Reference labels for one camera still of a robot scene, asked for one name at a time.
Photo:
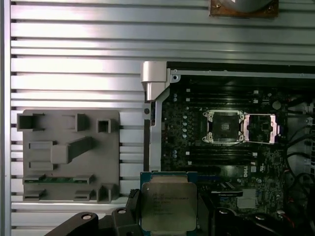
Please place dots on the black PC case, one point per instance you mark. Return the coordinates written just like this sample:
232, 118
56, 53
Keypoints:
233, 66

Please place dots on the green motherboard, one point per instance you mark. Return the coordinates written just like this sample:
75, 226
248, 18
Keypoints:
270, 159

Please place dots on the CPU socket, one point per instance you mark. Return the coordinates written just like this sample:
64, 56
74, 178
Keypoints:
222, 125

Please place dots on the grey parts rack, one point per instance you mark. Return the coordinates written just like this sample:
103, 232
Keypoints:
103, 157

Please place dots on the silver CPU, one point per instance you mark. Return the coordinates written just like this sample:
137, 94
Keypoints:
169, 204

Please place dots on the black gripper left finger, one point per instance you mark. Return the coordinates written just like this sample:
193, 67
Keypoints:
125, 221

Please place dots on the green RAM stick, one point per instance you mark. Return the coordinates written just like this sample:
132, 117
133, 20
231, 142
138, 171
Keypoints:
59, 180

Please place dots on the black RAM slot bank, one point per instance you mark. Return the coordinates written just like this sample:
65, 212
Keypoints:
221, 156
221, 96

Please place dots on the silver chipset heatsink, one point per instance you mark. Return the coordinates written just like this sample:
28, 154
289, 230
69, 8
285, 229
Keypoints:
247, 199

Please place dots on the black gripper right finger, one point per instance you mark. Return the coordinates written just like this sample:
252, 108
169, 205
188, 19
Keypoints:
205, 221

